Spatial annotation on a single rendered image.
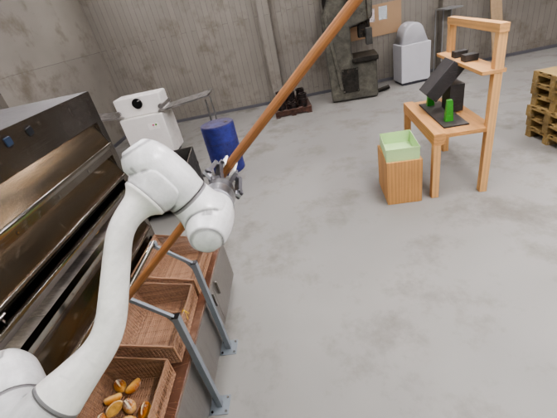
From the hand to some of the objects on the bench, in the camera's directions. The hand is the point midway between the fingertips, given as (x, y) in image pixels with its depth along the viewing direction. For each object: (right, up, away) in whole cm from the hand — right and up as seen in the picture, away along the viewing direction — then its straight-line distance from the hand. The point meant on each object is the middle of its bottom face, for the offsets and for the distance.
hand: (228, 166), depth 110 cm
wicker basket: (-70, -133, +77) cm, 169 cm away
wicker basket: (-68, -101, +130) cm, 178 cm away
